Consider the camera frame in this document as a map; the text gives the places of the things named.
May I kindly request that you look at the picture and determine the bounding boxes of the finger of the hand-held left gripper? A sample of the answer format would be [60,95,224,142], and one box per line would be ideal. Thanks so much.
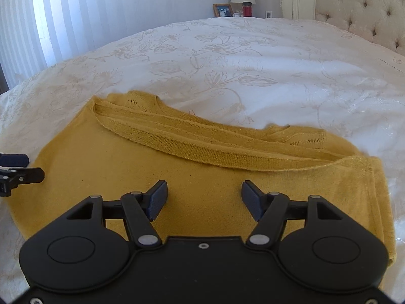
[0,168,45,197]
[0,154,30,167]

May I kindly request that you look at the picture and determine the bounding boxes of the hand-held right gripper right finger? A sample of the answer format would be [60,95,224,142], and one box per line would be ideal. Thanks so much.
[241,180,344,248]

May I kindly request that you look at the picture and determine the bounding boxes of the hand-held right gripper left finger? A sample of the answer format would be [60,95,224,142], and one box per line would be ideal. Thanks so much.
[66,180,168,249]

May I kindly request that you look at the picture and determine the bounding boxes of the yellow knit sweater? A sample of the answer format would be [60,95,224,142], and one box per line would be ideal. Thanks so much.
[6,90,396,268]

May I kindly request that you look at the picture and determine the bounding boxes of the white floral bedspread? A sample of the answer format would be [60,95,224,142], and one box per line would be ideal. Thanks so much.
[0,17,405,304]

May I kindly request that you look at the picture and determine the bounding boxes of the cream tufted headboard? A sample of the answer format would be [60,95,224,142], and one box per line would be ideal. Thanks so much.
[316,0,405,54]

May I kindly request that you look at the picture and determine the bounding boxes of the wooden picture frame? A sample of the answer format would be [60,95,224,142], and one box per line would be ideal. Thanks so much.
[213,4,234,18]

